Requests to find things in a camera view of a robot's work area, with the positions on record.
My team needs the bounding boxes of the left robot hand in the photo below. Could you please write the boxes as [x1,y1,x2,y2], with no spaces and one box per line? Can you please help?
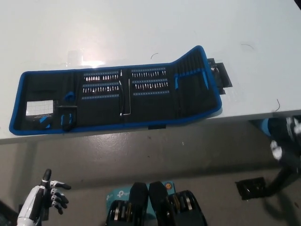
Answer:
[17,169,71,226]

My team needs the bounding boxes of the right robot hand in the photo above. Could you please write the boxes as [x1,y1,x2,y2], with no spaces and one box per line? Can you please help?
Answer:
[269,116,301,167]

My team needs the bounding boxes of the blue-edged black fabric toolkit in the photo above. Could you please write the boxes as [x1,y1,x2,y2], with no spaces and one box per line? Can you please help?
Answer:
[8,44,223,137]

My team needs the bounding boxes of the blue cylindrical object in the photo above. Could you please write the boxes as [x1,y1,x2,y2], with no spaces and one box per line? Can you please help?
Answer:
[258,119,276,137]

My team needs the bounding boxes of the black floor plate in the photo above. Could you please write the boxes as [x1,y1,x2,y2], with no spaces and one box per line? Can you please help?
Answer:
[236,177,267,201]

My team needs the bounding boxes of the blue triangular picks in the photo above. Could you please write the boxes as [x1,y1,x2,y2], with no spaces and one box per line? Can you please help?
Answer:
[39,117,51,129]

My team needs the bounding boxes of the teal tp-link box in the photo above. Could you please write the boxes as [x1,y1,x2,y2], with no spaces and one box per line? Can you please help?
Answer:
[105,180,176,208]

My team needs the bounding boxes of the blue and black clip tool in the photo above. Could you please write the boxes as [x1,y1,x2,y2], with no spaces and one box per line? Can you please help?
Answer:
[60,113,73,131]

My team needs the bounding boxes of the white grid magnetic pad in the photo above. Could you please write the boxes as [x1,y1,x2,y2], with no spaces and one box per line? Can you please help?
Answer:
[25,100,54,116]

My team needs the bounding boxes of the black tape patch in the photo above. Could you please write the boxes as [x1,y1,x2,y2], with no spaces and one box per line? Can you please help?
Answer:
[206,57,233,95]

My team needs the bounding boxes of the long blue pry tool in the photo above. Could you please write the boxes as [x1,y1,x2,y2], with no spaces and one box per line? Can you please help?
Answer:
[201,68,209,90]

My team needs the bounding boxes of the black flexible extension shaft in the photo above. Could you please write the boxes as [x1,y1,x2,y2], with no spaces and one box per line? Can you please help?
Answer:
[119,80,125,117]

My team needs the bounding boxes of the silver L-shaped hex key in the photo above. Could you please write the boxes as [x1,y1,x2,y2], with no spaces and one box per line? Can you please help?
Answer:
[121,79,132,117]

